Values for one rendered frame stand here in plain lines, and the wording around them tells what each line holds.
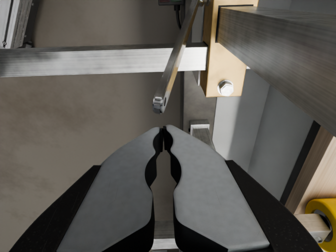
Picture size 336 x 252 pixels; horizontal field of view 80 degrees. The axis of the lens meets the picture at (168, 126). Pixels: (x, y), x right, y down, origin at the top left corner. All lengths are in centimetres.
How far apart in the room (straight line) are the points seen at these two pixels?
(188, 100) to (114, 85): 81
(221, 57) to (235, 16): 8
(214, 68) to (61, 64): 20
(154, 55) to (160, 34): 87
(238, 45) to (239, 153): 55
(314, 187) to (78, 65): 41
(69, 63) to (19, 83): 116
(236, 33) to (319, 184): 31
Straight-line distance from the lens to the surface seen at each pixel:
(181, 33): 18
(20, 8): 106
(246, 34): 18
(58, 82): 134
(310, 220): 41
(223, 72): 28
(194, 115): 49
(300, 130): 51
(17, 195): 214
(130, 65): 28
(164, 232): 35
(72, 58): 29
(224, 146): 67
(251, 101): 61
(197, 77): 35
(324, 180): 43
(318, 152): 39
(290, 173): 55
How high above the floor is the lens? 112
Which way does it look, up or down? 57 degrees down
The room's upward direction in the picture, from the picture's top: 177 degrees clockwise
